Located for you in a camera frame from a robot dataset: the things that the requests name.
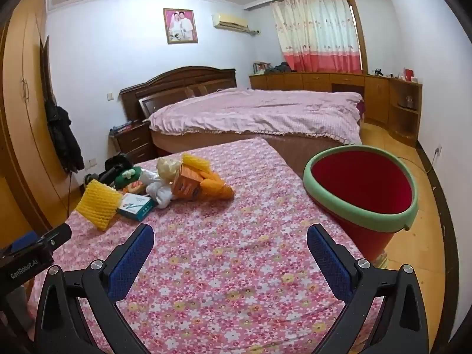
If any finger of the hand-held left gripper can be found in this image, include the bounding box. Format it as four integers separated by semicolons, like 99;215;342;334
35;223;72;257

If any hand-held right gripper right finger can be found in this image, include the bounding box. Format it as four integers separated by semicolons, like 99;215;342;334
307;223;430;354

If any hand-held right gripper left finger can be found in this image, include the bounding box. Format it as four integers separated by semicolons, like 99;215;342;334
34;223;155;354

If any green and white box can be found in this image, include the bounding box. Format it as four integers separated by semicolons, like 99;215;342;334
117;193;155;222

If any large yellow foam net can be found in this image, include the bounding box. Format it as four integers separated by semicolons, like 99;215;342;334
76;179;123;231

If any white sock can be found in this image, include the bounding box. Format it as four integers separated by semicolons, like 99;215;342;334
145;181;174;209

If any orange snack packet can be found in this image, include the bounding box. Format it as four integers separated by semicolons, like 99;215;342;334
123;180;148;195

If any red bucket with green rim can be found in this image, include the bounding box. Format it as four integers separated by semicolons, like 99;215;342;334
303;145;419;262

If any clear plastic bag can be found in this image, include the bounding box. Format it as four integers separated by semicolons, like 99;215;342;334
140;170;163;187

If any pale yellow plastic bag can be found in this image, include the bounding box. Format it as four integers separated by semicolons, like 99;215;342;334
156;157;183;183

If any small yellow foam net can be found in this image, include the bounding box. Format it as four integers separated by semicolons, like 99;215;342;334
180;153;211;176

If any green plush flower toy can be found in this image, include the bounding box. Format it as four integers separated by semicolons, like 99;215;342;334
114;167;142;190

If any pink floral tablecloth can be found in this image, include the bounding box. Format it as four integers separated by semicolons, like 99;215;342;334
27;137;388;354

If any black jacket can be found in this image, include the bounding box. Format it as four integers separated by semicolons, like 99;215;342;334
45;98;85;173

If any dark wooden nightstand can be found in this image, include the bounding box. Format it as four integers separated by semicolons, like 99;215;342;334
109;121;155;163

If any wooden wardrobe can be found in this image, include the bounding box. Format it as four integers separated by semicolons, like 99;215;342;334
0;0;74;237

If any pink checked blanket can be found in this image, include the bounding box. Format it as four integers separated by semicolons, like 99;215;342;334
147;89;364;144

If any wooden cabinet row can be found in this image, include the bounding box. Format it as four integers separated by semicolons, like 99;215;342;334
249;72;423;147

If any dark wooden bed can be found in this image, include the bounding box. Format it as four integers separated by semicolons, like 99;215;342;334
120;66;364;178

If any dark clothes pile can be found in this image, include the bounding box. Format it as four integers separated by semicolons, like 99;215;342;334
263;62;292;74

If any white and red curtain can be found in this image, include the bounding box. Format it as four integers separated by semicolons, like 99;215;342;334
270;0;362;74

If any framed wedding photo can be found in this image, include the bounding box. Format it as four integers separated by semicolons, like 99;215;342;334
163;8;199;44

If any white air conditioner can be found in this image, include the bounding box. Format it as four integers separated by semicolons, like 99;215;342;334
212;13;248;32

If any black suction mount holder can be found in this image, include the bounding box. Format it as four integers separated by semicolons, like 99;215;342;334
84;153;133;187

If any wooden window frame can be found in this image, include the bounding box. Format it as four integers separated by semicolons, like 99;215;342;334
347;0;369;74

